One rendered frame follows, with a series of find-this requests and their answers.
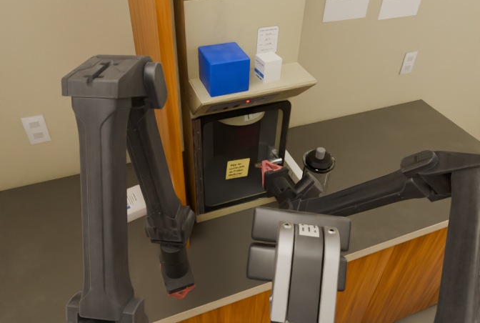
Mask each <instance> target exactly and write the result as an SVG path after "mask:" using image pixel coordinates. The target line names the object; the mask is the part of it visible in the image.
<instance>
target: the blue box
mask: <svg viewBox="0 0 480 323"><path fill-rule="evenodd" d="M198 51H199V56H198V58H199V79H200V80H201V82H202V84H203V85H204V87H205V88H206V90H207V91H208V93H209V95H210V97H215V96H223V95H227V94H235V93H239V92H243V91H248V90H249V73H250V58H249V57H248V55H247V54H246V53H245V52H244V51H243V50H242V49H241V47H240V46H239V45H238V44H237V43H236V42H229V43H224V44H214V45H208V46H199V48H198Z"/></svg>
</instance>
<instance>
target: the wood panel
mask: <svg viewBox="0 0 480 323"><path fill-rule="evenodd" d="M128 3H129V13H130V17H131V27H132V32H133V38H134V46H135V52H136V55H137V56H150V57H151V59H152V61H153V62H161V65H162V67H163V70H164V76H165V80H166V86H167V90H168V97H167V100H166V103H165V105H164V107H163V109H154V111H155V116H156V122H157V125H158V128H159V133H160V137H161V142H162V145H163V148H164V153H165V156H166V161H167V164H168V168H169V173H170V176H171V181H172V184H173V187H174V191H175V193H176V195H177V197H178V198H179V200H180V201H181V205H182V206H186V193H185V184H184V167H183V158H182V149H181V132H180V123H179V106H178V96H177V88H176V71H175V61H174V45H173V36H172V26H171V9H170V0H128Z"/></svg>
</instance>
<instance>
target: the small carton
mask: <svg viewBox="0 0 480 323"><path fill-rule="evenodd" d="M281 63H282V58H281V57H279V56H278V55H276V54H275V53H274V52H272V51H269V52H265V53H261V54H256V56H255V69H254V76H256V77H257V78H258V79H259V80H260V81H261V82H262V83H263V84H265V83H269V82H272V81H277V80H280V76H281Z"/></svg>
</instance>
